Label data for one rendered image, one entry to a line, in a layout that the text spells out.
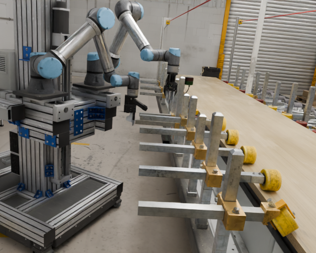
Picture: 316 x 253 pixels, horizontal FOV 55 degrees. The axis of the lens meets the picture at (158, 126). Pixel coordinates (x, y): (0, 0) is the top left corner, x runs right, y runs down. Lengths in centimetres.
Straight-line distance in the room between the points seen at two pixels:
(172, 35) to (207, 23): 113
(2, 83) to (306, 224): 199
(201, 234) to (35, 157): 143
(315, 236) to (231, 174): 31
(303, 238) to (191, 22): 908
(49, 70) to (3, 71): 64
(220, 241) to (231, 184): 19
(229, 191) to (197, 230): 38
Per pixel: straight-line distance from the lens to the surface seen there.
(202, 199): 121
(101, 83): 223
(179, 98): 208
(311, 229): 107
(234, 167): 89
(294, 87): 294
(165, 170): 109
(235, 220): 89
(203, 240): 122
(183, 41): 977
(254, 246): 132
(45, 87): 187
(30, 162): 238
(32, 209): 230
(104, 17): 182
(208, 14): 991
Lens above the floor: 141
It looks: 16 degrees down
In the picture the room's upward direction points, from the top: 6 degrees clockwise
